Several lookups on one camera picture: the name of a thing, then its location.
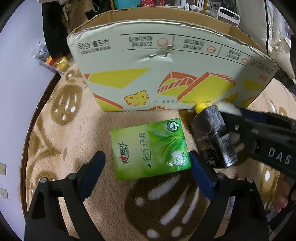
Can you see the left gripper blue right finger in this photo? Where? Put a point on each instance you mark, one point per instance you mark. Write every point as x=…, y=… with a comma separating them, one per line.
x=204, y=175

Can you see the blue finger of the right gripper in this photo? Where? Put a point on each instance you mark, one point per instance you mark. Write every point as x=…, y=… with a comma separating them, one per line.
x=248, y=135
x=257, y=115

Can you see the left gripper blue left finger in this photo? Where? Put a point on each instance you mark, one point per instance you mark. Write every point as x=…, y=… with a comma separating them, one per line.
x=89, y=173

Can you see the black cigarette box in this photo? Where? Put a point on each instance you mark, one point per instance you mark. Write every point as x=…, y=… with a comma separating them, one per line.
x=213, y=139

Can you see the white yellow small plush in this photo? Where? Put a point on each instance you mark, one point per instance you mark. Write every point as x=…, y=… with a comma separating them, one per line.
x=225, y=107

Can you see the green tissue pack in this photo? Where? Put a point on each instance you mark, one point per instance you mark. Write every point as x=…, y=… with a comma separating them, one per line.
x=149, y=150

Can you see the cream reclining chair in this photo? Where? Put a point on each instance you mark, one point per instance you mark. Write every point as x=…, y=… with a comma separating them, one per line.
x=263, y=22

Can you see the white metal cart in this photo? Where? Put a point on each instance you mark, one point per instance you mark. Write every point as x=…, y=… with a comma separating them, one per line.
x=224, y=14

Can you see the plastic bag of toys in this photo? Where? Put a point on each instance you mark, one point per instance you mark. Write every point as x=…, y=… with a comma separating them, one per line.
x=60, y=64

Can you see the open cardboard box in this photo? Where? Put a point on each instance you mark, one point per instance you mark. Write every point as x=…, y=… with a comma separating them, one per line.
x=168, y=58

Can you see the wooden bookshelf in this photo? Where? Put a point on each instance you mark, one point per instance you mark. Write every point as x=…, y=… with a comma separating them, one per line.
x=187, y=5

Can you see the red gift bag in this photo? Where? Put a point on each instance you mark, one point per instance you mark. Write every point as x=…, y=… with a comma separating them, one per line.
x=152, y=3

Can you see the teal bag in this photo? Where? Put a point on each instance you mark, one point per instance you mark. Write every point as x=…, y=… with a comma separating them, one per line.
x=123, y=4

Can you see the upper white wall socket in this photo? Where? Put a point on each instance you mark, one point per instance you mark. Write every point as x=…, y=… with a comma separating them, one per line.
x=2, y=169

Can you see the white wall socket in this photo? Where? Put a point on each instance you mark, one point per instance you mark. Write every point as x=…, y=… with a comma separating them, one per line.
x=3, y=193
x=2, y=169

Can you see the lower white wall socket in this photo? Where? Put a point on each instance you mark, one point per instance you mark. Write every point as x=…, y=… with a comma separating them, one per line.
x=3, y=193

